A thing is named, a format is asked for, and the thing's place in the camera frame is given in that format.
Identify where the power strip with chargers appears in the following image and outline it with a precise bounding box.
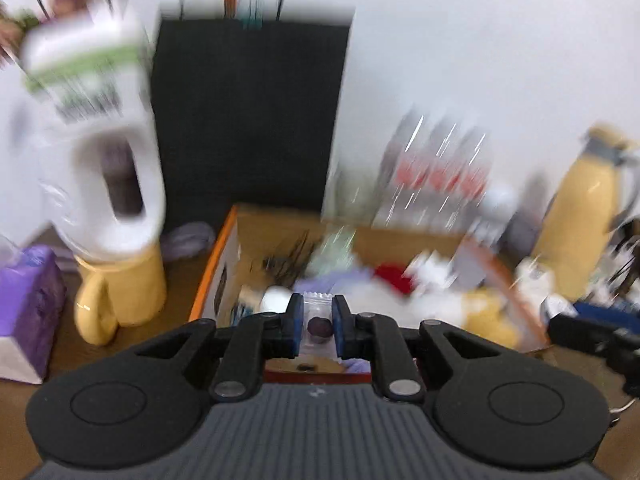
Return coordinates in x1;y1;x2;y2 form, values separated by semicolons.
604;217;639;308

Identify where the water bottle left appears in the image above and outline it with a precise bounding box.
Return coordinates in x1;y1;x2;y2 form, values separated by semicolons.
373;106;430;228

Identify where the white detergent jug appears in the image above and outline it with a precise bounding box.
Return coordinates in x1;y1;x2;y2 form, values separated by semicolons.
22;9;166;261

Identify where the yellow white plush toy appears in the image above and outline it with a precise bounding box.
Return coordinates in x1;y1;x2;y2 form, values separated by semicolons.
442;288;522;350

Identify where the white tissue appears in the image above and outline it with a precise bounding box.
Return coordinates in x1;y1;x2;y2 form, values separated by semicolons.
402;250;458;295

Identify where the purple tissue pack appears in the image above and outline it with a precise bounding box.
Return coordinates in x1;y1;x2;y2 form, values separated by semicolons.
1;245;66;385

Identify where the water bottle middle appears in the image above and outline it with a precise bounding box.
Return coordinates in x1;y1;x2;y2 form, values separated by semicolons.
416;115;461;231

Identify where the yellow mug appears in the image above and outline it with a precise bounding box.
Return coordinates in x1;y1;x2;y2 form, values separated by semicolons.
74;242;167;347

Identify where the red cardboard box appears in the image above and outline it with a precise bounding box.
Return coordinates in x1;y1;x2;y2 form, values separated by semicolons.
186;202;554;386

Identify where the clear candy wrapper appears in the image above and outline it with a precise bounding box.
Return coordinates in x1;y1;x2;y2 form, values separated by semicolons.
299;292;337;360

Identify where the water bottle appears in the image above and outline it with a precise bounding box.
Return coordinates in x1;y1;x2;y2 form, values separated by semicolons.
448;126;494;233
416;115;461;231
373;106;430;228

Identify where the black paper bag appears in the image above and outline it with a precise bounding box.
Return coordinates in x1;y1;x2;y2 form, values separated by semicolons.
151;0;352;229

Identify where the clear plastic bag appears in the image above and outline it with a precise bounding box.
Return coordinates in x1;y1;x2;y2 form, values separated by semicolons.
305;226;360;278

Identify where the white robot figurine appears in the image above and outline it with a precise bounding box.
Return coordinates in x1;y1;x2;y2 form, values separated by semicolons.
470;183;518;246

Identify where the white jar lid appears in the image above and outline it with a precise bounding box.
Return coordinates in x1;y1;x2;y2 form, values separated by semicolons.
259;286;292;313

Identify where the glass cup with spoon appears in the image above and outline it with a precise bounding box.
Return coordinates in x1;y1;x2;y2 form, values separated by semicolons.
323;165;376;226

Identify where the water bottle right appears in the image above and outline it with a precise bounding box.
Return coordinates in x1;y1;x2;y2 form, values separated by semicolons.
448;126;494;233

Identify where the white charger with cable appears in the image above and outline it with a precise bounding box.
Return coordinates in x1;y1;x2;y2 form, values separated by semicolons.
512;258;578;325

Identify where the purple knit pouch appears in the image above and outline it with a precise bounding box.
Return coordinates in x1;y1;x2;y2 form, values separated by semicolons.
293;269;372;374

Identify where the frosted cotton swab box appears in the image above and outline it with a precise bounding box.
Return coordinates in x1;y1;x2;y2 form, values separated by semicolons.
343;282;466;328

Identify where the yellow thermos jug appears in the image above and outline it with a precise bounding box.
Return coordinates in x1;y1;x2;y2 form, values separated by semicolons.
533;122;639;301

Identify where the black cable bundle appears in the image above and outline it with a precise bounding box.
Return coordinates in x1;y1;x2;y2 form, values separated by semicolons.
261;228;321;286

